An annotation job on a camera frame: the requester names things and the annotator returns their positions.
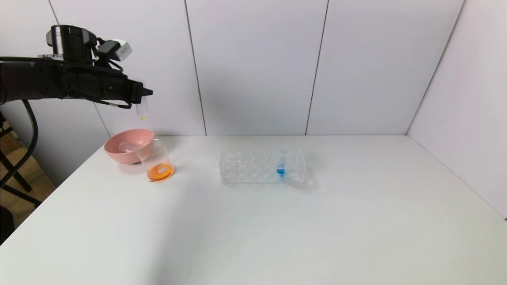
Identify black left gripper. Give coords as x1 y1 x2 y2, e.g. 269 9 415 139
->
101 74 154 104

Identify test tube with yellow pigment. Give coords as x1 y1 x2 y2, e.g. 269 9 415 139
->
136 96 148 121

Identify clear glass beaker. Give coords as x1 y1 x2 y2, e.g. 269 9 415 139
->
136 139 175 183

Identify clear acrylic test tube rack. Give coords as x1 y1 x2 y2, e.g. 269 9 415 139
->
220 148 313 187

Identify test tube with blue pigment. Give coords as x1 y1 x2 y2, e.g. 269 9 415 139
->
276 149 288 179

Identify pink plastic bowl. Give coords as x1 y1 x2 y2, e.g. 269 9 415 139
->
104 128 156 165

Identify black metal stand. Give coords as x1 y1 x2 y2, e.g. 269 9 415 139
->
0 113 42 207

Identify thin black camera cable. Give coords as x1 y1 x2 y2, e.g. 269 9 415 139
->
93 38 132 110

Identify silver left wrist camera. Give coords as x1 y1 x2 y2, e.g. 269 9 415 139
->
97 38 133 62

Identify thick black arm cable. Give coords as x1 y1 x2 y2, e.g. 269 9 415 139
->
0 99 39 187

